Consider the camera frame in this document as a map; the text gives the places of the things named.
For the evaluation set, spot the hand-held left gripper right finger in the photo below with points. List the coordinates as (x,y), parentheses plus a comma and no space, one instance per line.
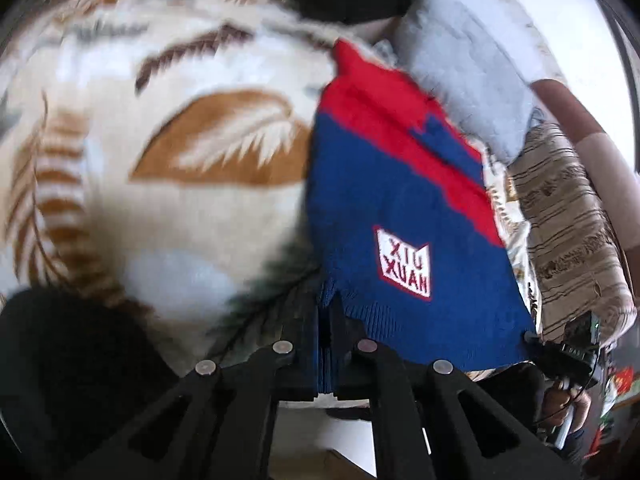
(345,355)

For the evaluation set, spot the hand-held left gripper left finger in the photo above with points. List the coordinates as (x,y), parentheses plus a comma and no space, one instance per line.
(306,360)

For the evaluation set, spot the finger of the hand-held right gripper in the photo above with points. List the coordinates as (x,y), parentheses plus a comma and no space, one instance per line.
(534,340)

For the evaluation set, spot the red and blue knit sweater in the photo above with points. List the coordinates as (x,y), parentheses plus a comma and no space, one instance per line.
(400,185)

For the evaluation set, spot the person's right hand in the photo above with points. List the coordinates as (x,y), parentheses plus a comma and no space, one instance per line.
(560,402)

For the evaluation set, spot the red and green printed cloth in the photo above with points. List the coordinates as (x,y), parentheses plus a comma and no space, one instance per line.
(617,400)

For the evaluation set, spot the grey quilted pillow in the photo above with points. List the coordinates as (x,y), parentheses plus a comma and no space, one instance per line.
(460,60)

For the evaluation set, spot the leaf print fleece blanket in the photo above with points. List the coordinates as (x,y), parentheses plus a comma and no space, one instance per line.
(150,85)

